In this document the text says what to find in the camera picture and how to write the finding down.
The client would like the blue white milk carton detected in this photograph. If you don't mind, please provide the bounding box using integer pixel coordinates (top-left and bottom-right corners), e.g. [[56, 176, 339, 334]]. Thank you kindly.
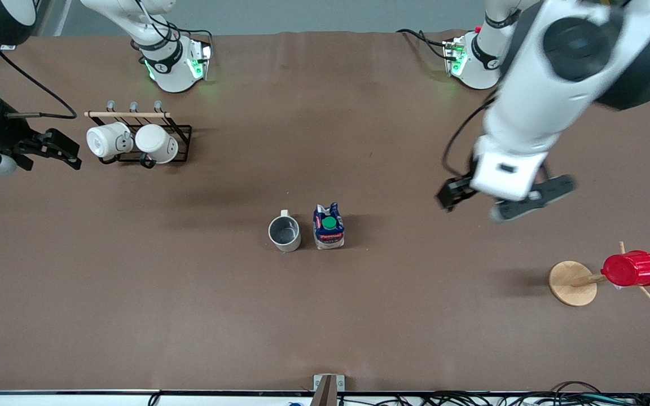
[[313, 202, 345, 250]]

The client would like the white mug grey inside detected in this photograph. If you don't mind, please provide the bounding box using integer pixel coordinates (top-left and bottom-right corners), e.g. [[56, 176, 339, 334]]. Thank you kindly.
[[268, 210, 302, 253]]

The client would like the red plastic cup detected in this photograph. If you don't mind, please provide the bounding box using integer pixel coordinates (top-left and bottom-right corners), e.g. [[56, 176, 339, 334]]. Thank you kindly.
[[601, 250, 650, 288]]

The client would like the white hanging mug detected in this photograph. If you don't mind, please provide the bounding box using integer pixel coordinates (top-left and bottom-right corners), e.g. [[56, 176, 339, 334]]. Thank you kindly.
[[86, 122, 134, 160], [135, 124, 179, 164]]

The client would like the metal base connector plate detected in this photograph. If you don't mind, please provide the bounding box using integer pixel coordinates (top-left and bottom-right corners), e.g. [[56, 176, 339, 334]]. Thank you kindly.
[[443, 38, 467, 77], [188, 42, 213, 80]]

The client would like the wooden mug tree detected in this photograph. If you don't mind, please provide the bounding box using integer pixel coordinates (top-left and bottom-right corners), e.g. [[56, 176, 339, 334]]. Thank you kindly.
[[548, 241, 650, 307]]

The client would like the black wire mug rack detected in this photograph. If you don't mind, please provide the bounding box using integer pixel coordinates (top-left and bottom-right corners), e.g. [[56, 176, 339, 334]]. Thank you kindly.
[[84, 100, 192, 169]]

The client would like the black base cable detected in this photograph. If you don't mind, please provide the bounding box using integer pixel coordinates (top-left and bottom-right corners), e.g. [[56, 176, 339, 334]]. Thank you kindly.
[[174, 27, 214, 47], [397, 28, 450, 60]]

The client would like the black cable bundle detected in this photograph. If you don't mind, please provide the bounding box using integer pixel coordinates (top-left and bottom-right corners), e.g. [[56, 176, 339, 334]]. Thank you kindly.
[[415, 381, 650, 406]]

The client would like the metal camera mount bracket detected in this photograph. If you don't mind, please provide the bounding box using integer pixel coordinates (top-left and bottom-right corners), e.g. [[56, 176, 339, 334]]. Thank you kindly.
[[309, 374, 346, 406]]

